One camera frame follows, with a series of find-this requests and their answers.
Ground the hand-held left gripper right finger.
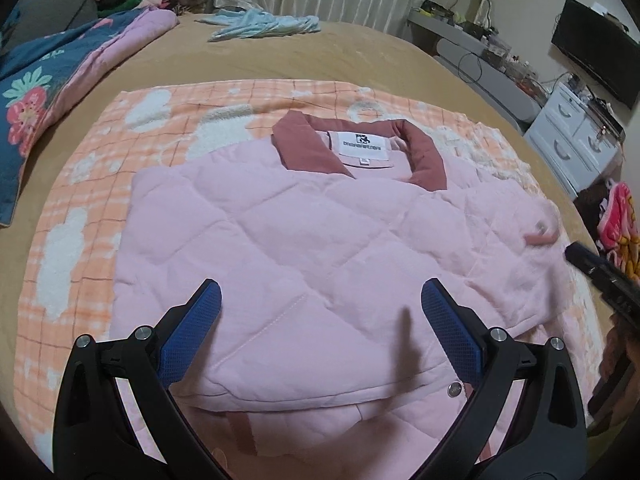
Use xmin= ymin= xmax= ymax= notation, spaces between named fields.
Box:
xmin=421 ymin=277 xmax=588 ymax=480

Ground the grey headboard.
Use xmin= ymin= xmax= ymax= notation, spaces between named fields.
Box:
xmin=0 ymin=0 xmax=98 ymax=53

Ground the clutter of small toiletries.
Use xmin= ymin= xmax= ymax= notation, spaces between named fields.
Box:
xmin=420 ymin=0 xmax=541 ymax=96

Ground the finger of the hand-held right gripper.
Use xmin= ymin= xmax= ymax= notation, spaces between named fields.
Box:
xmin=563 ymin=241 xmax=626 ymax=291

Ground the black television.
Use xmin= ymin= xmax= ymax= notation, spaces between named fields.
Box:
xmin=551 ymin=0 xmax=640 ymax=110

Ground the person's right forearm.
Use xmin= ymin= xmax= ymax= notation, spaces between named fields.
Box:
xmin=587 ymin=320 xmax=640 ymax=416

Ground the black cable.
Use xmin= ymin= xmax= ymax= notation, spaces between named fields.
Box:
xmin=456 ymin=51 xmax=484 ymax=82

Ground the white drawer cabinet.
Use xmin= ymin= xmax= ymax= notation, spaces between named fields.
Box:
xmin=524 ymin=82 xmax=626 ymax=200

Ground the orange checked fleece blanket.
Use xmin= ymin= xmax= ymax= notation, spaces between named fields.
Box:
xmin=17 ymin=78 xmax=608 ymax=480

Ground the bed with tan cover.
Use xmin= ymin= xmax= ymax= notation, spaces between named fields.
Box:
xmin=0 ymin=10 xmax=601 ymax=411

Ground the pink and yellow plush garment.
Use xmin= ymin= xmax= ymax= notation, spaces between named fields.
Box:
xmin=597 ymin=180 xmax=640 ymax=281

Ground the blue floral quilt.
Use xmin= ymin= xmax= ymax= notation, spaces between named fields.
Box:
xmin=0 ymin=7 xmax=180 ymax=228

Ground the light blue garment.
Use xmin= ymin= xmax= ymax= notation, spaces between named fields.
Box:
xmin=195 ymin=7 xmax=321 ymax=42

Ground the pink quilted jacket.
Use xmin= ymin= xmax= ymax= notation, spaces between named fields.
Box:
xmin=112 ymin=112 xmax=571 ymax=456

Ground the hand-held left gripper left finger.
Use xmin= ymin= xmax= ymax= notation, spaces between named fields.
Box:
xmin=52 ymin=278 xmax=223 ymax=480

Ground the dark garment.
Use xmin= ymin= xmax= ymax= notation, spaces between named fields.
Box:
xmin=574 ymin=184 xmax=608 ymax=251

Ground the grey dressing table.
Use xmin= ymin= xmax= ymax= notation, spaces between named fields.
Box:
xmin=407 ymin=7 xmax=543 ymax=123

